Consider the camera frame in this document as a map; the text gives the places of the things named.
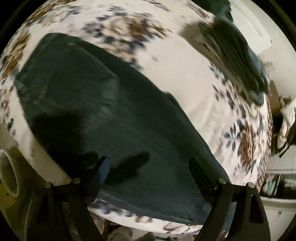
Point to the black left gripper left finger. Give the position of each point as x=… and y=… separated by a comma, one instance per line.
x=51, y=203

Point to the white cylindrical tube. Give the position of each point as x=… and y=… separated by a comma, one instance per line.
x=9, y=174

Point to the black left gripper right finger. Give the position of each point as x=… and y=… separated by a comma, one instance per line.
x=240, y=206

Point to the stack of folded dark clothes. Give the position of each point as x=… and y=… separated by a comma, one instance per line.
x=233, y=51

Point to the white and black hanging garment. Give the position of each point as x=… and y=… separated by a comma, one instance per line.
x=286, y=136

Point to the white shelf unit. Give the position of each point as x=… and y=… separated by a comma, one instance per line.
x=278, y=195

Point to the dark green pants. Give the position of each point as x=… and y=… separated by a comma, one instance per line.
x=82, y=103

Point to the floral white bed blanket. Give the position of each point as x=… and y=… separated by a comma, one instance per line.
x=162, y=40

